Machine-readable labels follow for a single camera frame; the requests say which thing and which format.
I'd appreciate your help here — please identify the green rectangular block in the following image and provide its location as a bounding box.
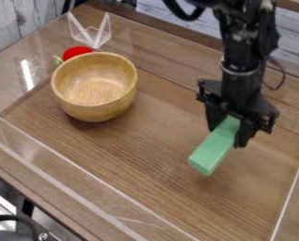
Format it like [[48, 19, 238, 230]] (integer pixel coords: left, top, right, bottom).
[[188, 117, 240, 176]]

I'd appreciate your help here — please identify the brown wooden bowl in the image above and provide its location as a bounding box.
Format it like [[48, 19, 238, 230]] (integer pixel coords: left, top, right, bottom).
[[51, 52, 139, 122]]

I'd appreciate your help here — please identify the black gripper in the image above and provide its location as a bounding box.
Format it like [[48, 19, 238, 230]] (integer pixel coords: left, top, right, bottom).
[[198, 79, 279, 148]]

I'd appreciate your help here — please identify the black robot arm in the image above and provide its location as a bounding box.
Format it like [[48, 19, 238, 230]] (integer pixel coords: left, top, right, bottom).
[[162, 0, 280, 148]]

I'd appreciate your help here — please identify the black cable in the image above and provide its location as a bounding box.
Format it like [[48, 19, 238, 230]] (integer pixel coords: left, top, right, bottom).
[[0, 214, 36, 241]]

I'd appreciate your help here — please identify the black table leg bracket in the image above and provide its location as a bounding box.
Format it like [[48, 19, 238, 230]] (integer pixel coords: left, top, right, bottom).
[[15, 198, 60, 241]]

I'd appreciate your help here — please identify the red plush tomato toy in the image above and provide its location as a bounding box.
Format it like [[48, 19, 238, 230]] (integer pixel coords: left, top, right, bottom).
[[53, 46, 93, 65]]

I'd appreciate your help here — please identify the clear acrylic corner bracket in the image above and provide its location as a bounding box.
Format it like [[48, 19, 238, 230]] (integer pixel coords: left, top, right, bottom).
[[67, 12, 112, 49]]

